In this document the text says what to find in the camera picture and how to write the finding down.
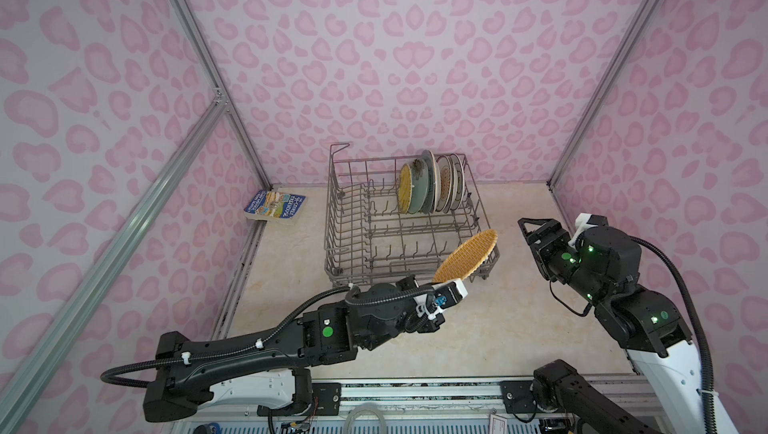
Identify grey wire dish rack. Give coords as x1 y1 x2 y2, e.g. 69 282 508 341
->
324 142 491 285

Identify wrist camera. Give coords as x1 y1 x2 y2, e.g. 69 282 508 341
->
568 213 608 247
426 279 468 316

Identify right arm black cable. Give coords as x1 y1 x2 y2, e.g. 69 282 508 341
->
629 235 718 434

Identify grey-blue plate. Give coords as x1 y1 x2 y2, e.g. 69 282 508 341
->
421 149 440 214

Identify colourful book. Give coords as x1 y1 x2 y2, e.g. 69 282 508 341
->
244 190 307 223

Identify grey metal frame post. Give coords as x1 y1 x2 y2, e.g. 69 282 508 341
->
169 0 273 189

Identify green bamboo woven tray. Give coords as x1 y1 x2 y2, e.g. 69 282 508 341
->
397 162 413 214

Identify cream floral plate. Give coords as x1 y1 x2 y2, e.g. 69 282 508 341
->
450 153 461 210

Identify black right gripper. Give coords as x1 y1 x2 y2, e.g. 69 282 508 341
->
515 215 610 307

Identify orange woven round tray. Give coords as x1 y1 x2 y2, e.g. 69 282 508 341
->
432 229 498 284

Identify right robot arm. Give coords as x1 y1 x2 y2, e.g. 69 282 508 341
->
518 213 737 433

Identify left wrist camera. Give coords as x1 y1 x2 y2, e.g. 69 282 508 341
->
426 279 468 316

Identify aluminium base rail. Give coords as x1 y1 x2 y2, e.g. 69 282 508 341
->
161 373 661 434

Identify pale green plate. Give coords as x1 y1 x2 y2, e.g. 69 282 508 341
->
408 158 429 214

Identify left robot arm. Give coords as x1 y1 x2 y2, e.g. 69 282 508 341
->
143 277 467 423

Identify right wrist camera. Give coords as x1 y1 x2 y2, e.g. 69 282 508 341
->
568 213 608 247

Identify clear tubing loop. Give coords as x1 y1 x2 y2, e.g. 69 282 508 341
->
342 402 389 434

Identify white plate orange sunburst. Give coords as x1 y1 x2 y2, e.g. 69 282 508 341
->
436 155 453 212

